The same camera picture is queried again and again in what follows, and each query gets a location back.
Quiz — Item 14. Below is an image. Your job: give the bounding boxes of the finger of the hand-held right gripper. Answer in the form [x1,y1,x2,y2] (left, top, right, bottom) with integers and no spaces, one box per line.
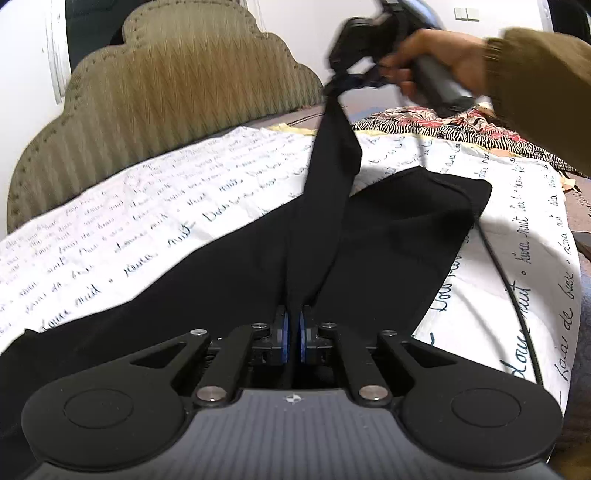
[323,64,400,95]

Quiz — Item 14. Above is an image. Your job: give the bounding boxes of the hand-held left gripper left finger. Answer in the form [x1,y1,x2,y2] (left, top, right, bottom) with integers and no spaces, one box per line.
[131,307,291,409]

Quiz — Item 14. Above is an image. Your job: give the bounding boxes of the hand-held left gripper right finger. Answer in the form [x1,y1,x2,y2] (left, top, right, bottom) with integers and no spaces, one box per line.
[299,305,455,409]

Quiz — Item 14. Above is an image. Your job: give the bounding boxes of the black pants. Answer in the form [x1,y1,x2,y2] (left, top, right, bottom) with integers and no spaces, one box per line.
[0,85,492,462]

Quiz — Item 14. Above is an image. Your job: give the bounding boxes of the person's right hand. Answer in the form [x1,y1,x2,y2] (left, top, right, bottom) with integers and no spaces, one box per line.
[382,28,491,108]

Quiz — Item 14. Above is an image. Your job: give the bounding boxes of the floral zebra printed cloth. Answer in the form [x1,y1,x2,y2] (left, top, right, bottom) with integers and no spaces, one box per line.
[353,105,591,176]

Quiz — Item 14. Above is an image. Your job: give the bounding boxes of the white script-printed blanket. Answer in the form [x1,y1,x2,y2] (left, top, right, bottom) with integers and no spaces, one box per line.
[0,124,583,407]

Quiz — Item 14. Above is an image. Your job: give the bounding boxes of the olive upholstered headboard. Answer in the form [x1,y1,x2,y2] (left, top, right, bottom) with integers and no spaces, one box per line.
[7,0,326,234]

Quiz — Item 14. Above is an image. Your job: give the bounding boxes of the dark window pane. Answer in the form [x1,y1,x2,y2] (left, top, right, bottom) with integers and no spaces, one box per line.
[65,0,139,72]

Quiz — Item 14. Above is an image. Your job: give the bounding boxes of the black cable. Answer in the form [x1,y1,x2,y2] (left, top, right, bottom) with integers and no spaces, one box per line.
[471,217,541,386]

